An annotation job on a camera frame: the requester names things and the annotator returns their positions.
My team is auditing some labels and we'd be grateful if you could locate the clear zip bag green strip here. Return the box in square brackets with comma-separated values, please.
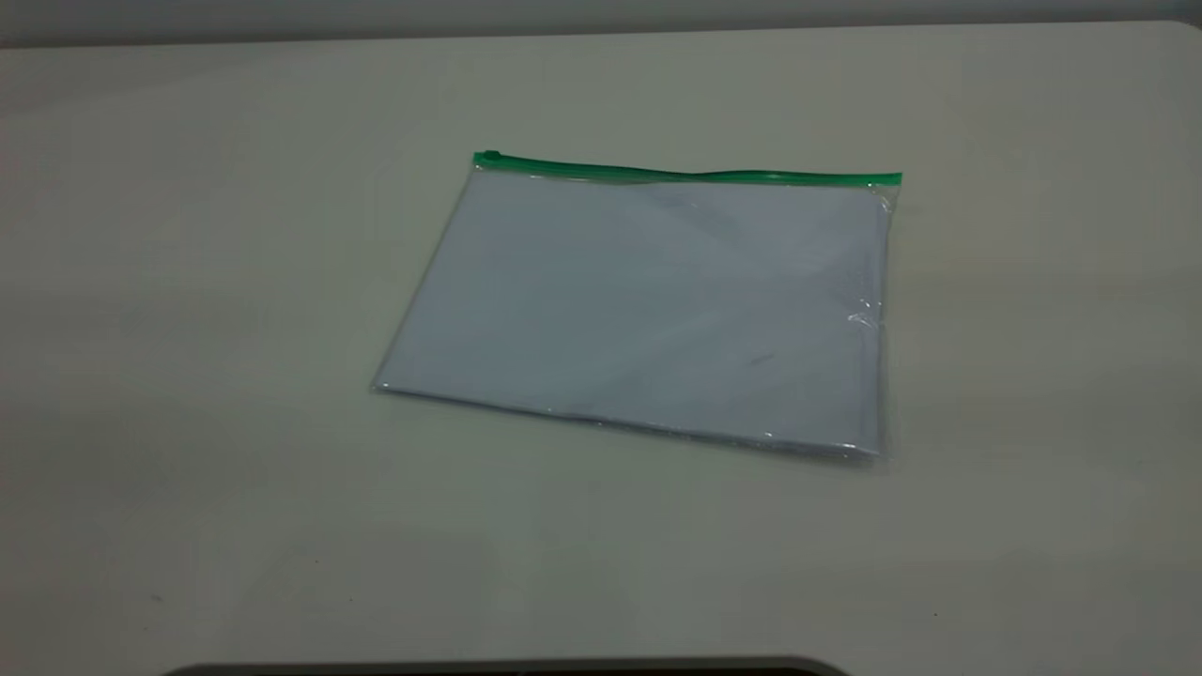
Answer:
[370, 149, 905, 464]

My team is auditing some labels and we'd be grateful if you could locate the dark rounded base edge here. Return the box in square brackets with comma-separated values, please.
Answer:
[158, 656, 854, 676]

